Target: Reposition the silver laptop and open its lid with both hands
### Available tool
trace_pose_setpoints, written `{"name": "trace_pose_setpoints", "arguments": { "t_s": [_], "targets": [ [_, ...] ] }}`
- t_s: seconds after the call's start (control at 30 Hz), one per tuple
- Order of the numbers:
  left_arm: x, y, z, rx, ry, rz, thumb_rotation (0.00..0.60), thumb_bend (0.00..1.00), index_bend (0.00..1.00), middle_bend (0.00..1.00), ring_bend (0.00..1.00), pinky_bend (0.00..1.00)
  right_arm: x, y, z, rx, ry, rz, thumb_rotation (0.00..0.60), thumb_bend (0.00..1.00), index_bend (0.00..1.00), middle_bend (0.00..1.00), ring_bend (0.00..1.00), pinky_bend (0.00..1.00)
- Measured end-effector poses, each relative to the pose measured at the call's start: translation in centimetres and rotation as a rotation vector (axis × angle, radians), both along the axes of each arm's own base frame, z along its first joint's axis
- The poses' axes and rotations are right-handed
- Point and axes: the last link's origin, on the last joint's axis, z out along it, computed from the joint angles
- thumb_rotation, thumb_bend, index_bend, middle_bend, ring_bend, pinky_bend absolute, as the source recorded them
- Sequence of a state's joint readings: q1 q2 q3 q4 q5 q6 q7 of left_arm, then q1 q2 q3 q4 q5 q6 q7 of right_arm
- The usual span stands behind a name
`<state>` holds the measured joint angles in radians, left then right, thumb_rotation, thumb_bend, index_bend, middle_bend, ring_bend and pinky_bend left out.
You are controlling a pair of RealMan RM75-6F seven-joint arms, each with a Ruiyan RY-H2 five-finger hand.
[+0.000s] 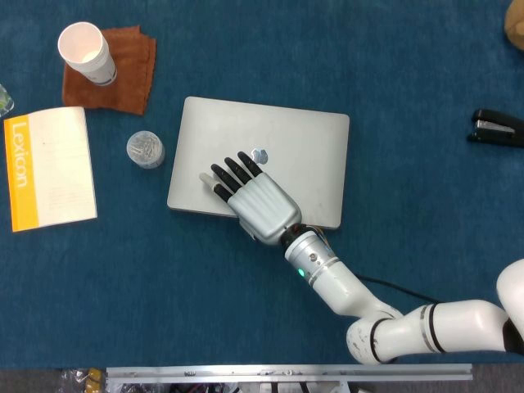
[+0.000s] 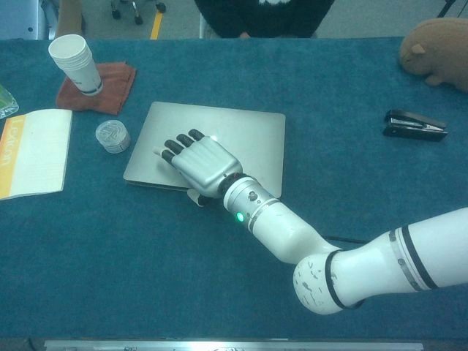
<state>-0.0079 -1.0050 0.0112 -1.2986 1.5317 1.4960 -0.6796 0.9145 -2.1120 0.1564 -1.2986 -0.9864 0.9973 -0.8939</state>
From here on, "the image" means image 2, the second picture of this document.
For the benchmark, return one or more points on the person in black sweater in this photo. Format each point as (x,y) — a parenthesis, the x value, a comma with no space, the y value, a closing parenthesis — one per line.
(256,14)

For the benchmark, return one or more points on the tan wooden panel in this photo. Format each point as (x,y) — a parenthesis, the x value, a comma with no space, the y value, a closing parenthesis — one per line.
(71,14)

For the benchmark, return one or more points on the black tripod leg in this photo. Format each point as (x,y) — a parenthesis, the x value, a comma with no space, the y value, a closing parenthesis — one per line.
(447,7)

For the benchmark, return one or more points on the brown plush toy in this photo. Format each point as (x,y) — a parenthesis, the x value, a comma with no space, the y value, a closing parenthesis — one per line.
(435,47)

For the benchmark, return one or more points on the teal table cloth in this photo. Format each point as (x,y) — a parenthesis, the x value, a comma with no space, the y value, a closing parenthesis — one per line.
(109,256)

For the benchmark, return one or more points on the clear paper clip jar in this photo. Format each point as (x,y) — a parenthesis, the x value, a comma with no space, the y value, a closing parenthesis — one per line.
(112,136)

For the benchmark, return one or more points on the black stapler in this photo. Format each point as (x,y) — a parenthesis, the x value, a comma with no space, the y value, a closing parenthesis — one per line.
(413,131)

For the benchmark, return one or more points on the white paper cup stack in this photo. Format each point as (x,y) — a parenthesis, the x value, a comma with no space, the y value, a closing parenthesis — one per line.
(75,62)

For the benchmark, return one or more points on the brown folded cloth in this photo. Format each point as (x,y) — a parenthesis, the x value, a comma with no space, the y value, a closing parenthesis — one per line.
(114,91)

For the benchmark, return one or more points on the green clear plastic package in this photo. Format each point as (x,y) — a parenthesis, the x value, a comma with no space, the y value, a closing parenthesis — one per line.
(5,104)

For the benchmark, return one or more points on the aluminium frame rail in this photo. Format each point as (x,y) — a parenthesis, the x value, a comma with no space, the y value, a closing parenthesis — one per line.
(234,346)

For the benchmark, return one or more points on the white chair leg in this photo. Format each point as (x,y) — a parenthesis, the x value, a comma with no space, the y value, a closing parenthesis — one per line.
(202,27)

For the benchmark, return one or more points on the white yellow Lexicon notebook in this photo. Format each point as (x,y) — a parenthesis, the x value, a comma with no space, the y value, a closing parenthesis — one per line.
(40,153)

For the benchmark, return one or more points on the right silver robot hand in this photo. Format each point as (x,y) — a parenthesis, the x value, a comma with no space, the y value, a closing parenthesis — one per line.
(204,164)

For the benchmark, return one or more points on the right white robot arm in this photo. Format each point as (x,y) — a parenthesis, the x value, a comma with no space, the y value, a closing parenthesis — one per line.
(278,226)

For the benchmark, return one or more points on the grey blue cabinet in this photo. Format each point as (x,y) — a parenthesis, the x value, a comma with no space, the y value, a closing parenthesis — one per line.
(22,18)

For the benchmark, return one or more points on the silver apple laptop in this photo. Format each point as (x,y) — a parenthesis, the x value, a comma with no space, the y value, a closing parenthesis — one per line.
(237,139)

